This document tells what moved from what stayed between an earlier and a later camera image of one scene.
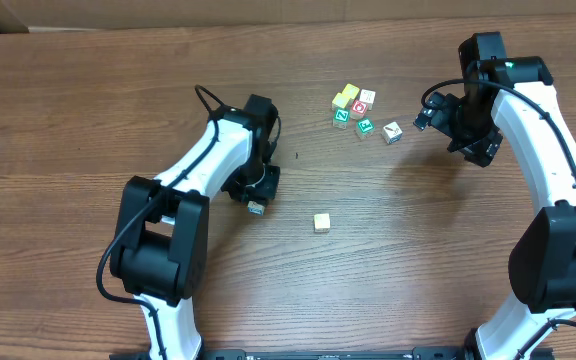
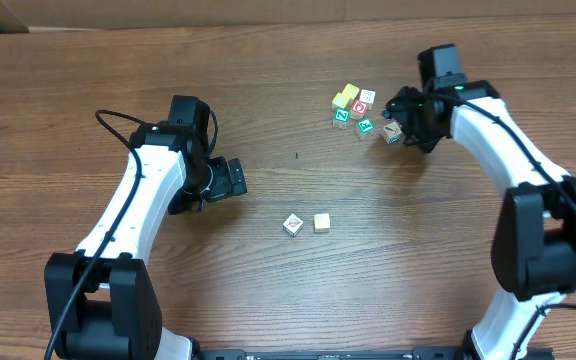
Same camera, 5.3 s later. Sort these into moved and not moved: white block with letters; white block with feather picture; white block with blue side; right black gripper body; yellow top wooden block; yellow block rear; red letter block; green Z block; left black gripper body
Moved: left black gripper body; white block with blue side; right black gripper body
Not moved: yellow block rear; yellow top wooden block; white block with feather picture; red letter block; white block with letters; green Z block
